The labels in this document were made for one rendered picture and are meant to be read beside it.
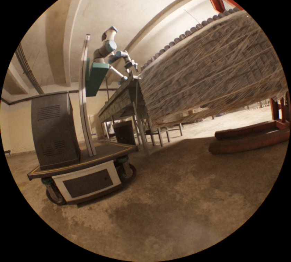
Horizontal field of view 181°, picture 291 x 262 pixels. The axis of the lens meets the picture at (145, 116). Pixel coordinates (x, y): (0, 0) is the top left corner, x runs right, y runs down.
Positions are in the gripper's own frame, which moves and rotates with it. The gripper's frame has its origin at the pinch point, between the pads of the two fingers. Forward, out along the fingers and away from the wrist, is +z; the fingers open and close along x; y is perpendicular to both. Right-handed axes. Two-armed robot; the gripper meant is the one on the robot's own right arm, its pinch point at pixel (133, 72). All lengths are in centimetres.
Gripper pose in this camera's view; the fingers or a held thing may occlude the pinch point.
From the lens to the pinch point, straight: 115.2
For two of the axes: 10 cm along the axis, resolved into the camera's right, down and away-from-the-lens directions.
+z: 3.9, 8.6, 3.3
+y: -5.5, 5.0, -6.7
